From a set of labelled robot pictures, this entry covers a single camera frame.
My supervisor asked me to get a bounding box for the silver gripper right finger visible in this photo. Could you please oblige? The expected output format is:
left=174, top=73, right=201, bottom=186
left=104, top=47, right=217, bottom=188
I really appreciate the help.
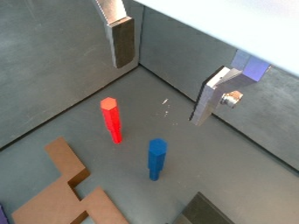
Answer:
left=189, top=50, right=269, bottom=125

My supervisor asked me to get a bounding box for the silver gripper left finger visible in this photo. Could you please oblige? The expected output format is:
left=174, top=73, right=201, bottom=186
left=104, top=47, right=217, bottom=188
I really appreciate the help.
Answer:
left=93, top=0, right=136, bottom=68

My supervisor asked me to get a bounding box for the brown cross-shaped block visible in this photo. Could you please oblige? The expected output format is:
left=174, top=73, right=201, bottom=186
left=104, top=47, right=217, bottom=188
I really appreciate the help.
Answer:
left=12, top=137, right=128, bottom=224

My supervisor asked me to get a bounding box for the blue hexagonal peg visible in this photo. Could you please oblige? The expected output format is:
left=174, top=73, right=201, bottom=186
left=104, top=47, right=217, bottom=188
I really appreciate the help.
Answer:
left=148, top=138, right=166, bottom=181

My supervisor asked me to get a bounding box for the red hexagonal peg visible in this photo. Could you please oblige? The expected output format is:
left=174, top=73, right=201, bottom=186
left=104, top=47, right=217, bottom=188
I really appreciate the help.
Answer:
left=100, top=97, right=122, bottom=144

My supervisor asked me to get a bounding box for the purple base block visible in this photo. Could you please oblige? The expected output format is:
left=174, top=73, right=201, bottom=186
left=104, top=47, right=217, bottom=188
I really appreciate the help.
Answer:
left=0, top=204, right=9, bottom=224

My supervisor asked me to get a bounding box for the dark grey fixture bracket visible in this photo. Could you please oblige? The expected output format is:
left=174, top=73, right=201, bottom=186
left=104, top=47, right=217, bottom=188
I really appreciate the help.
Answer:
left=172, top=192, right=234, bottom=224

